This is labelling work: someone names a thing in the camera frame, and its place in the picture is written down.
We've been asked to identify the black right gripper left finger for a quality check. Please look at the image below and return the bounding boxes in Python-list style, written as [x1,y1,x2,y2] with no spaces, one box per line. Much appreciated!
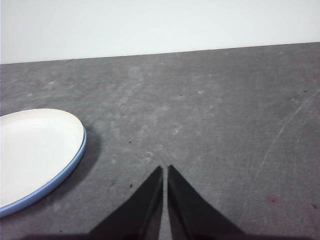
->
[87,166,165,240]

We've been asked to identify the blue round plate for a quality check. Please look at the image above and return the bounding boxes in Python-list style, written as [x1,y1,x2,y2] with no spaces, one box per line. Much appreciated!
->
[0,127,88,218]

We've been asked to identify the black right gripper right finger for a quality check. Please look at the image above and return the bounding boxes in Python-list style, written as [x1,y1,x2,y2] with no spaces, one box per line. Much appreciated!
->
[166,164,248,240]

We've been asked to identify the white round plate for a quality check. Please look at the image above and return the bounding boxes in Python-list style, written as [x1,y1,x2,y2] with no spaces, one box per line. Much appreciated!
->
[0,108,85,210]

